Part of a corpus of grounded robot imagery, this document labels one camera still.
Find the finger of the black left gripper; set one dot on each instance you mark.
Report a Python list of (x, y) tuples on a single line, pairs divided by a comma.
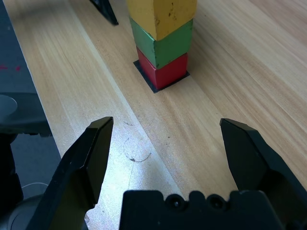
[(108, 12)]

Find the green wooden block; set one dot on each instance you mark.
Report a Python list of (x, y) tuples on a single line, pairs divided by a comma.
[(170, 48)]

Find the yellow wooden block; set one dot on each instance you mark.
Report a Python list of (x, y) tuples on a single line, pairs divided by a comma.
[(153, 14)]

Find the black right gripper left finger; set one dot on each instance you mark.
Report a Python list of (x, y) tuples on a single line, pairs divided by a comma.
[(79, 172)]

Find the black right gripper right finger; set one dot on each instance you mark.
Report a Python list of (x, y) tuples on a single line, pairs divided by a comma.
[(254, 163)]

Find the black square marker patch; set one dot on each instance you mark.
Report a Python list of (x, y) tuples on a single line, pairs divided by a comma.
[(146, 80)]

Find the red wooden block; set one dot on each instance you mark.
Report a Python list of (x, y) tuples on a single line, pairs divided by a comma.
[(170, 72)]

